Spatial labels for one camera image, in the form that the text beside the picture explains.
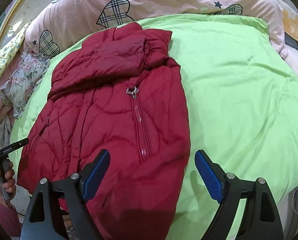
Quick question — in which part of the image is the yellow floral blanket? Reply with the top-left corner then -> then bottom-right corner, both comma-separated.
0,22 -> 31,78

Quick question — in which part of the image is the white dotted bed cloth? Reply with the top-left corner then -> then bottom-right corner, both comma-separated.
0,116 -> 12,148

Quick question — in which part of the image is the lime green bed sheet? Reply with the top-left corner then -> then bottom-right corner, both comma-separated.
14,14 -> 298,239

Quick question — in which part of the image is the person's left hand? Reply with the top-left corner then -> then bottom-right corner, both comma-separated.
0,161 -> 16,201

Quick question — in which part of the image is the red quilted puffer jacket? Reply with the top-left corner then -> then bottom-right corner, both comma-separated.
18,23 -> 190,239

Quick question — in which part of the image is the floral ruffled pillow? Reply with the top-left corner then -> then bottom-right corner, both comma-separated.
0,49 -> 50,118

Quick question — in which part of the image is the orange patterned cloth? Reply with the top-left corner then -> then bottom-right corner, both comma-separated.
283,7 -> 298,42

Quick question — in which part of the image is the pink quilt with plaid hearts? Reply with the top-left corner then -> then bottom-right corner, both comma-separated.
24,0 -> 285,57

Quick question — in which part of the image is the red sleeved left forearm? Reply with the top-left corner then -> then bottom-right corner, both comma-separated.
0,203 -> 21,237

